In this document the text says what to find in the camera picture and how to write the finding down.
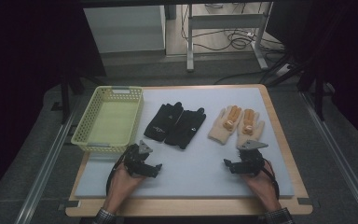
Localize white metal desk frame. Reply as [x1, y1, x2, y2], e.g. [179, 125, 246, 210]
[186, 1, 275, 73]

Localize black stand legs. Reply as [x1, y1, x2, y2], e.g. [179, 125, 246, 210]
[59, 73, 106, 125]

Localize person's left hand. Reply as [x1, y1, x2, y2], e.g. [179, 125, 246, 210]
[103, 162, 147, 213]

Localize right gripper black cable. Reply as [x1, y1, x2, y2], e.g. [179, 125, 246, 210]
[263, 159, 281, 201]

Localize beige glove orange fingers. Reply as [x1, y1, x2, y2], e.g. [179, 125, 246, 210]
[236, 107, 266, 147]
[207, 105, 242, 146]

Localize white cabinet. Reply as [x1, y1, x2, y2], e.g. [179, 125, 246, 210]
[83, 5, 167, 54]

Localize yellow plastic basket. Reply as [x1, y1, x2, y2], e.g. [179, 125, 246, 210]
[70, 86, 145, 154]

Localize dark curtain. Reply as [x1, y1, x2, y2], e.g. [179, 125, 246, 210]
[265, 0, 358, 150]
[0, 0, 107, 206]

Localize aluminium rail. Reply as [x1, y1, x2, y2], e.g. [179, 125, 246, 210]
[300, 91, 358, 218]
[14, 94, 82, 224]

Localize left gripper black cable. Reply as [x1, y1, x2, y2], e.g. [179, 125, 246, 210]
[105, 148, 131, 196]

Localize white power strip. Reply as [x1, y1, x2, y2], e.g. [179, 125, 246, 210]
[275, 63, 292, 77]

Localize black tripod legs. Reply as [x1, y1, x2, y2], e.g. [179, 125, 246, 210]
[266, 52, 334, 122]

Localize black floor cables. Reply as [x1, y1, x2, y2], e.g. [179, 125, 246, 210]
[181, 2, 286, 63]

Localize person's right hand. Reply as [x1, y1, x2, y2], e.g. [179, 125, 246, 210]
[243, 161, 282, 214]

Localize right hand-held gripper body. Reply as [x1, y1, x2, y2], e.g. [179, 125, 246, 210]
[237, 139, 269, 178]

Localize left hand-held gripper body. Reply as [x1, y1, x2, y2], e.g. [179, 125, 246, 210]
[122, 139, 157, 179]

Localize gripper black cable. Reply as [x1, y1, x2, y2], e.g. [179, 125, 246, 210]
[263, 159, 281, 201]
[105, 148, 131, 196]

